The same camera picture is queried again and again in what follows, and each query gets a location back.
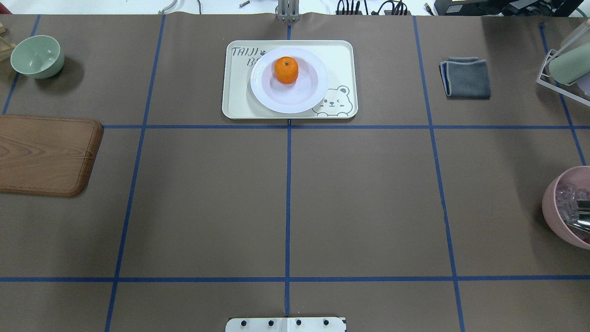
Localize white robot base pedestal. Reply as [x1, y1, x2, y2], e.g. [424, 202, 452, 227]
[225, 317, 347, 332]

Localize green ceramic bowl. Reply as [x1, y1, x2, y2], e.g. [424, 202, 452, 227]
[10, 35, 65, 79]

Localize aluminium frame post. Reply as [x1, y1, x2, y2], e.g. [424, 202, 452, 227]
[275, 0, 301, 22]

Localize purple cup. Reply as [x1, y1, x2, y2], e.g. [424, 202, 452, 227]
[576, 73, 590, 97]

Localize ice cubes in bowl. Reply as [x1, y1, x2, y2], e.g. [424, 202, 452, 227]
[555, 183, 590, 229]

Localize pale green cup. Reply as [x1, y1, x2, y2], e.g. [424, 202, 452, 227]
[549, 43, 590, 84]

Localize wooden cutting board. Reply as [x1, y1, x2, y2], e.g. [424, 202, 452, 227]
[0, 115, 104, 197]

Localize pink bowl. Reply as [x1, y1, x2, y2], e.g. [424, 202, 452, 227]
[542, 166, 590, 250]

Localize white round plate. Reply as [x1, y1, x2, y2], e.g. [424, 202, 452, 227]
[249, 47, 329, 114]

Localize cream bear print tray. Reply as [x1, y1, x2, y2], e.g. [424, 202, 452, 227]
[222, 40, 359, 119]

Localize folded grey cloth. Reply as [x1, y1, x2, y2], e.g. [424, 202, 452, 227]
[440, 57, 491, 100]

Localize orange mandarin fruit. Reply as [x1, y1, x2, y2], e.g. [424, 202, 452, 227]
[273, 56, 299, 85]

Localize white cup rack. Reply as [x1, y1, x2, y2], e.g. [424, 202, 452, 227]
[536, 18, 590, 107]

